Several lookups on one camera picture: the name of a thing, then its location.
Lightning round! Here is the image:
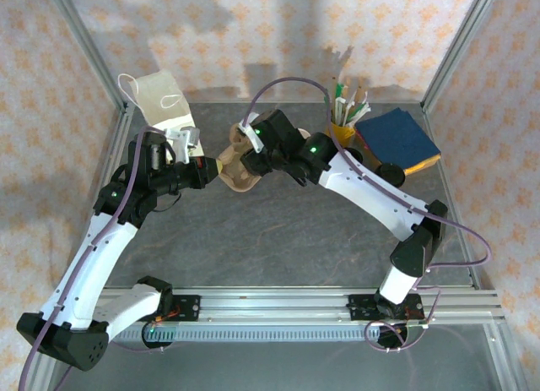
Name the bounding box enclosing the black plastic cup lid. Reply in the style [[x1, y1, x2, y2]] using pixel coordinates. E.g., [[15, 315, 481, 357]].
[[376, 162, 406, 187]]

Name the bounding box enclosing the aluminium frame post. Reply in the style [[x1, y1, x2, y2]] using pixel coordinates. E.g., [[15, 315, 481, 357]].
[[44, 0, 130, 113], [420, 0, 505, 113]]

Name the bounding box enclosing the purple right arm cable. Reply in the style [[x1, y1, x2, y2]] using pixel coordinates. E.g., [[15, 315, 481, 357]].
[[246, 77, 494, 353]]

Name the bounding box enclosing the aluminium table side rail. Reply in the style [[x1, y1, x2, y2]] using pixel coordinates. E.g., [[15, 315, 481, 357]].
[[84, 106, 137, 223], [421, 103, 482, 289]]

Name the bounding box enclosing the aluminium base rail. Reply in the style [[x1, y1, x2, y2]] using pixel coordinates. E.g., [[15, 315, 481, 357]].
[[90, 285, 505, 326]]

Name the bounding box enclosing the colourful paper napkin stack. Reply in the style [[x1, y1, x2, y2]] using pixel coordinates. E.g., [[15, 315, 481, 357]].
[[354, 131, 442, 176]]

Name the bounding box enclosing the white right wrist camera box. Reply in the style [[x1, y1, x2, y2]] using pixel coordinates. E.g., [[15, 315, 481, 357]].
[[236, 118, 263, 155]]

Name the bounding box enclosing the brown pulp carrier stack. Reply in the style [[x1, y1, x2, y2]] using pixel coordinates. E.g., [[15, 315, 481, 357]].
[[222, 178, 259, 193]]

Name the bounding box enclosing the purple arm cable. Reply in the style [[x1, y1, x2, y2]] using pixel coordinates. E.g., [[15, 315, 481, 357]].
[[246, 77, 494, 353], [19, 127, 178, 391]]

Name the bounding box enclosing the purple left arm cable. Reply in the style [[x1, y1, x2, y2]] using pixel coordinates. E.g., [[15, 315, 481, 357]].
[[19, 127, 178, 391]]

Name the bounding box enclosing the blue paper napkin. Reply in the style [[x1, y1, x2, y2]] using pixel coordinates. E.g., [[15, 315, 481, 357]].
[[355, 107, 442, 171]]

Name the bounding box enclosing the yellow straw holder cup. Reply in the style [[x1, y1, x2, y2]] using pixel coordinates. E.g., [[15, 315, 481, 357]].
[[327, 120, 356, 149]]

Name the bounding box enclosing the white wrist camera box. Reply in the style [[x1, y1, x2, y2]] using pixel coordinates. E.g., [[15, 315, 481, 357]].
[[163, 127, 202, 165], [236, 118, 263, 155]]

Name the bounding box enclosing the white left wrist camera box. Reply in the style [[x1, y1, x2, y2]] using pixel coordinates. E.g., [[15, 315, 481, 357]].
[[163, 127, 202, 165]]

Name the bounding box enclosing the brown pulp cup carrier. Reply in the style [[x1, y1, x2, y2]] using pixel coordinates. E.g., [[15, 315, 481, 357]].
[[216, 127, 263, 193]]

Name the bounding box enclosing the grey slotted cable duct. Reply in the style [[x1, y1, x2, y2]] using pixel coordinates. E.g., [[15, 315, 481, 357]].
[[109, 325, 423, 344]]

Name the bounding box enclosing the white printed paper bag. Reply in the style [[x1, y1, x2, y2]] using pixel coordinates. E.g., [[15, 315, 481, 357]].
[[117, 69, 206, 160]]

